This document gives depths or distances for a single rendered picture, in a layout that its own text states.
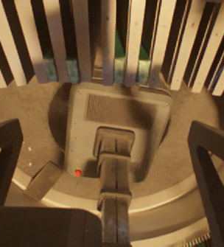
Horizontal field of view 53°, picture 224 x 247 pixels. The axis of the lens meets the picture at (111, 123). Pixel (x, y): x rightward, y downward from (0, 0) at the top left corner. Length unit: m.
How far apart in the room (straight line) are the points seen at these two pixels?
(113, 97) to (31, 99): 0.62
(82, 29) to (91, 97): 0.89
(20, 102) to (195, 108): 1.13
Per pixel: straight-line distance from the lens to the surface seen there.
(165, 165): 1.82
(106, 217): 0.88
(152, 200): 2.02
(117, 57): 0.22
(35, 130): 1.64
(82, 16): 0.22
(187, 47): 0.22
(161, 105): 1.14
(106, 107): 1.12
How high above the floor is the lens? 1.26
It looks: 56 degrees down
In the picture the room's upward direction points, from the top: 180 degrees clockwise
